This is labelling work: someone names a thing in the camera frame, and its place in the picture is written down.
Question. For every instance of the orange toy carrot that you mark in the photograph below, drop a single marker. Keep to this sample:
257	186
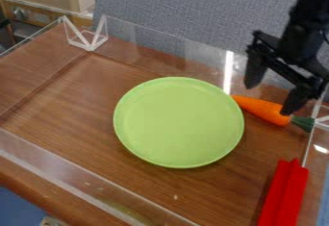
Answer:
267	111

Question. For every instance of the clear acrylic tray wall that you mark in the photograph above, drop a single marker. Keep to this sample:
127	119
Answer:
63	161

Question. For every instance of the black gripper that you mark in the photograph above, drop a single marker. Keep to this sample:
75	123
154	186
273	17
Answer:
290	55

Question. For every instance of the clear acrylic triangle bracket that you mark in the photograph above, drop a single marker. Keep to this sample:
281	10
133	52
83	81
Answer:
87	40

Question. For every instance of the red plastic bracket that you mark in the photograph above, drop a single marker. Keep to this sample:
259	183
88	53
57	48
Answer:
283	199

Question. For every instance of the green round plate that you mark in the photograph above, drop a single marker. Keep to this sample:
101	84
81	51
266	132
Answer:
178	122

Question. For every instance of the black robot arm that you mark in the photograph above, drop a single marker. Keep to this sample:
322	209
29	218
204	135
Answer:
310	13

